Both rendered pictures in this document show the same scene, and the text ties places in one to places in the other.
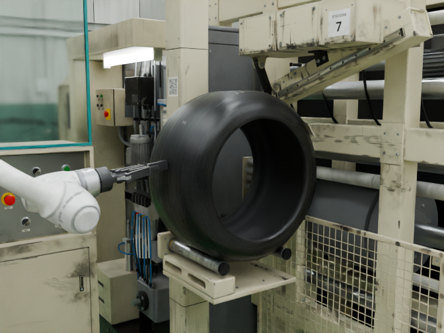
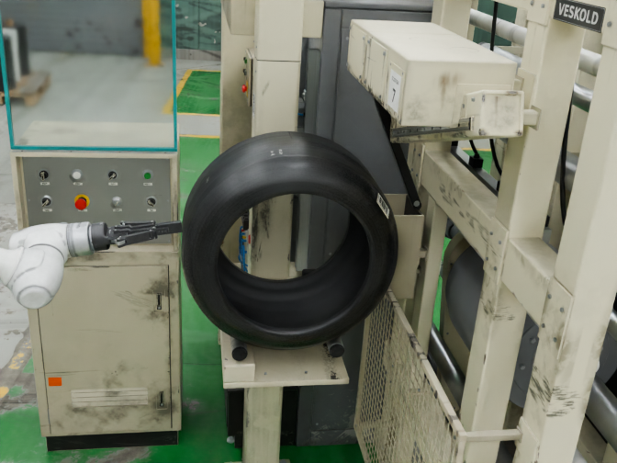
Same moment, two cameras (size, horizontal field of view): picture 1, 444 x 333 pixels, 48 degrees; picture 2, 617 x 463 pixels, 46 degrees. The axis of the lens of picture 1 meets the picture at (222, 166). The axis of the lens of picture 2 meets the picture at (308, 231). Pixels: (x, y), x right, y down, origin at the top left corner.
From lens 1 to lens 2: 1.07 m
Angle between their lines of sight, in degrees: 29
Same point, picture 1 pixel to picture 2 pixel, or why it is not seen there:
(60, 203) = (11, 277)
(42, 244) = (115, 254)
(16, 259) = (88, 265)
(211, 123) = (222, 194)
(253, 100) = (287, 168)
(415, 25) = (490, 118)
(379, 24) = (453, 101)
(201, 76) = (287, 96)
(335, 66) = (427, 129)
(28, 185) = not seen: outside the picture
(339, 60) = not seen: hidden behind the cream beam
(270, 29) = (363, 54)
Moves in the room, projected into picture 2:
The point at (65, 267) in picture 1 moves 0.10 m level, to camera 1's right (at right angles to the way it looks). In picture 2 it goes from (140, 283) to (162, 289)
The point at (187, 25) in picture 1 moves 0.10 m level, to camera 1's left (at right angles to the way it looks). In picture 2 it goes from (268, 30) to (238, 26)
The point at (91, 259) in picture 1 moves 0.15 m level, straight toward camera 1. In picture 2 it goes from (171, 278) to (155, 297)
